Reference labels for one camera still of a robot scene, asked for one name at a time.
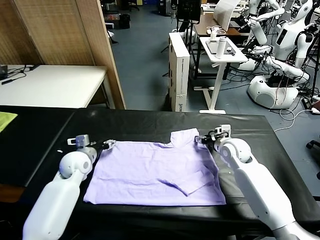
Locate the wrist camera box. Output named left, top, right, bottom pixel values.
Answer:
left=208, top=124, right=232, bottom=138
left=66, top=134, right=97, bottom=148

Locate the black trash bin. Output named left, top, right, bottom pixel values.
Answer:
left=118, top=14, right=131, bottom=30

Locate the black cable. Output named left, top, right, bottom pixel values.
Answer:
left=1, top=64, right=41, bottom=86

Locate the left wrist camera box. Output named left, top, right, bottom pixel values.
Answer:
left=66, top=134, right=97, bottom=148

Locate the black office chair base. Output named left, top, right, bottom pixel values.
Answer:
left=306, top=134, right=320, bottom=181

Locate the brown wooden desk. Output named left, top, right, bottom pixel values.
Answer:
left=193, top=13, right=251, bottom=38

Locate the small black table cover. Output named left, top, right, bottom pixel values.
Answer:
left=0, top=105, right=76, bottom=188

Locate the grey tablet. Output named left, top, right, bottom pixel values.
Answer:
left=205, top=39, right=237, bottom=55

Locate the white phone holder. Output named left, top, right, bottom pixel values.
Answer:
left=206, top=26, right=225, bottom=41

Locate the black monitor on tripod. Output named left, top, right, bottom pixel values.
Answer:
left=161, top=0, right=202, bottom=78

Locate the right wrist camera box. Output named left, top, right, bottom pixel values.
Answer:
left=208, top=124, right=232, bottom=138

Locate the white open laptop lid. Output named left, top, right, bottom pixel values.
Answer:
left=213, top=0, right=240, bottom=32

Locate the white rectangular table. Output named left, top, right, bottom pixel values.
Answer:
left=0, top=64, right=111, bottom=110

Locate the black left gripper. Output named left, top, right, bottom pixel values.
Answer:
left=94, top=139, right=117, bottom=152

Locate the lavender t-shirt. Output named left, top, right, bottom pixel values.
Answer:
left=83, top=127, right=227, bottom=206

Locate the white floor cable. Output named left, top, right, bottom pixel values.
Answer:
left=273, top=106, right=320, bottom=133

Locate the wooden partition screen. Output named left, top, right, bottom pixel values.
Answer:
left=0, top=0, right=127, bottom=111

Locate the tall white cardboard box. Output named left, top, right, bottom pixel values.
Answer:
left=168, top=32, right=191, bottom=113

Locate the large black table cover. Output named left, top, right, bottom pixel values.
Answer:
left=19, top=108, right=317, bottom=226

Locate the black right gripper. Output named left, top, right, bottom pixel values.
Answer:
left=194, top=134, right=221, bottom=148

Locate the floor power strip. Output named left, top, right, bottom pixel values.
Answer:
left=301, top=96, right=320, bottom=115

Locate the green cloth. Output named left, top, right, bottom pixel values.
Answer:
left=0, top=112, right=18, bottom=133

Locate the white thermos bottle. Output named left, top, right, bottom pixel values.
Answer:
left=216, top=36, right=228, bottom=60

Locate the white humanoid robot wheeled base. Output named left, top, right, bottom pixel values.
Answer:
left=246, top=0, right=317, bottom=110

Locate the small white standing desk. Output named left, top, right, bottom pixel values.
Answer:
left=193, top=36, right=249, bottom=115

